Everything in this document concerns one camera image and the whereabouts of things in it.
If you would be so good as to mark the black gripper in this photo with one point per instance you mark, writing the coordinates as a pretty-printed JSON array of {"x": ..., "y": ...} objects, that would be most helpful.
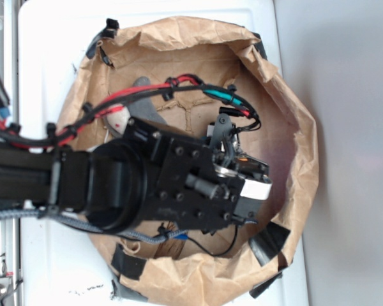
[{"x": 159, "y": 173}]

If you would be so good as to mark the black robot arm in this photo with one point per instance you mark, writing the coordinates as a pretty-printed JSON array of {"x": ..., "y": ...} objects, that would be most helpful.
[{"x": 62, "y": 180}]

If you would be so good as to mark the brown paper bag basin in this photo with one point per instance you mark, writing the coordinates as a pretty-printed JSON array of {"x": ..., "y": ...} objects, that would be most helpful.
[{"x": 178, "y": 273}]

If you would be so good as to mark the grey plush toy animal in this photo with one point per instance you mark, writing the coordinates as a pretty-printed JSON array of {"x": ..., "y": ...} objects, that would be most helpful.
[{"x": 116, "y": 122}]

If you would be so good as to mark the aluminium frame rail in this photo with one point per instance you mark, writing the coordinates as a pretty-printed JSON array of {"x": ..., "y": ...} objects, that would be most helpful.
[{"x": 10, "y": 270}]

